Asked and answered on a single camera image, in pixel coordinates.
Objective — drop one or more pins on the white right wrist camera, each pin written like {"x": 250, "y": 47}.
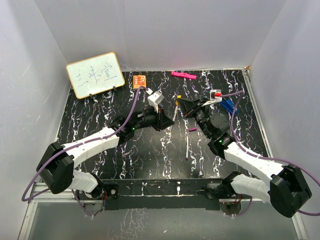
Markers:
{"x": 215, "y": 96}

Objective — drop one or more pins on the purple pen cap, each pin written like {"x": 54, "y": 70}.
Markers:
{"x": 193, "y": 129}

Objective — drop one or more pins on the small whiteboard with yellow frame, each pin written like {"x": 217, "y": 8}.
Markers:
{"x": 95, "y": 75}

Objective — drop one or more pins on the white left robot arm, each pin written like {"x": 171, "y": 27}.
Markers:
{"x": 58, "y": 166}

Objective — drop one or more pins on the white pen purple end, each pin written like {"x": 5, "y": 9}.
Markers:
{"x": 187, "y": 148}

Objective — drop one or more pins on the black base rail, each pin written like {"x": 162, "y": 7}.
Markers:
{"x": 187, "y": 193}

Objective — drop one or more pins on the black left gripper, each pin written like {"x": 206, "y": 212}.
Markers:
{"x": 161, "y": 124}

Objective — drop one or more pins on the blue black stapler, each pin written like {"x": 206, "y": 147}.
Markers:
{"x": 228, "y": 105}

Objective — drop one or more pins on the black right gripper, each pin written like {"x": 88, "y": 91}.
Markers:
{"x": 186, "y": 105}

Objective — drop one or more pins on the white pen yellow end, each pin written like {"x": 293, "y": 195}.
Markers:
{"x": 174, "y": 116}

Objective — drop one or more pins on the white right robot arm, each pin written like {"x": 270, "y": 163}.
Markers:
{"x": 283, "y": 186}

